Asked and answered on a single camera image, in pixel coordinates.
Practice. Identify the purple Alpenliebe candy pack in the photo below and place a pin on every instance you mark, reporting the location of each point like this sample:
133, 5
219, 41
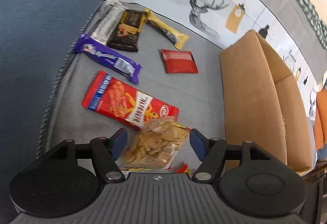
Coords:
108, 57

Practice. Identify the clear bag of crackers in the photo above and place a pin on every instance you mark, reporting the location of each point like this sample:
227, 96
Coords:
156, 144

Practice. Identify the orange cushion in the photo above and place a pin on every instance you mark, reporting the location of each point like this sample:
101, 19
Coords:
320, 120

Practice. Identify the red foil snack packet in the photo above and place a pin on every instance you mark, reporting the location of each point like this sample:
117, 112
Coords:
179, 62

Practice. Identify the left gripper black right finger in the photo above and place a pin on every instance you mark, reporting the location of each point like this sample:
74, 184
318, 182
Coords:
247, 177

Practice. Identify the yellow candy bar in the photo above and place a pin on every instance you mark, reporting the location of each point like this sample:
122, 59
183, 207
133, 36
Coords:
176, 37

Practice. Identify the red peanut snack bag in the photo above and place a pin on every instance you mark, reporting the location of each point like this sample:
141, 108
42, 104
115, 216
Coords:
114, 99

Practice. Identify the silver foil snack stick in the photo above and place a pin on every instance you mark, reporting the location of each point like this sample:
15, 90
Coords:
108, 24

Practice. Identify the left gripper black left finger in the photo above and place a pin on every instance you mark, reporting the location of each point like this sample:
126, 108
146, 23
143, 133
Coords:
69, 177

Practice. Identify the blue sofa armrest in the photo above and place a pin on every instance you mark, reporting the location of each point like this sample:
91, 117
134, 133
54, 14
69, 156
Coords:
36, 36

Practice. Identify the open cardboard box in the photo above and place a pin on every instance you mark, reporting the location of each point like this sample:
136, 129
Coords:
263, 104

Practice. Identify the black gold chocolate packet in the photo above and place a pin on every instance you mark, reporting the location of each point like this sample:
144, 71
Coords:
126, 35

